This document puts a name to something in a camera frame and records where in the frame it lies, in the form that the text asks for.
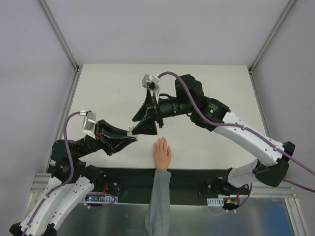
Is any mannequin hand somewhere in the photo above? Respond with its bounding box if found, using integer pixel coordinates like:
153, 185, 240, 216
153, 137, 172, 171

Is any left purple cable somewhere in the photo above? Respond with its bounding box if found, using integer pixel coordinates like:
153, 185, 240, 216
22, 111, 86, 236

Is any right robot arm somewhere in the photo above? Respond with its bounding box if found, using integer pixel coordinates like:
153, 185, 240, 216
132, 74, 295, 196

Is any right aluminium frame post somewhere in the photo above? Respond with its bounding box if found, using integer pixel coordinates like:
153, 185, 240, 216
248, 0, 298, 75

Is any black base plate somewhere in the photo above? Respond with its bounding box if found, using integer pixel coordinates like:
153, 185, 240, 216
83, 168, 251, 209

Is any aluminium frame post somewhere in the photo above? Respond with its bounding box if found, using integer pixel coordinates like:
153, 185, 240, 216
248, 0, 298, 75
36, 0, 81, 72

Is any left aluminium frame post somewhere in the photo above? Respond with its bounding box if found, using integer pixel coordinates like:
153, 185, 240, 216
36, 0, 81, 72

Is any white cable duct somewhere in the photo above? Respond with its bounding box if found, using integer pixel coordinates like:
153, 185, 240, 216
79, 193, 118, 205
206, 197, 240, 207

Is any grey sleeved forearm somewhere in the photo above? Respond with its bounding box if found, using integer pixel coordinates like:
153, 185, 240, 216
144, 170, 171, 236

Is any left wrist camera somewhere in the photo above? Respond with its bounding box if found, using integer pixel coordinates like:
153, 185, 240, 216
79, 110, 96, 139

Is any right white cable duct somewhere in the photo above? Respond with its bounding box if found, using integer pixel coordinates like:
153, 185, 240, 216
206, 197, 240, 207

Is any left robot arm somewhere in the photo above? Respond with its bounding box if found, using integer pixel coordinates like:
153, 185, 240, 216
9, 118, 137, 236

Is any left white cable duct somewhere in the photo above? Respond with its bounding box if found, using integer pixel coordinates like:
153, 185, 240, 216
79, 193, 118, 205

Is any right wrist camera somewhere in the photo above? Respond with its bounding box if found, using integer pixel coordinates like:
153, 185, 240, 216
142, 74, 161, 97

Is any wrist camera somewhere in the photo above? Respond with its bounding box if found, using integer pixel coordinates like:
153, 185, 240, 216
79, 110, 96, 139
142, 74, 161, 97

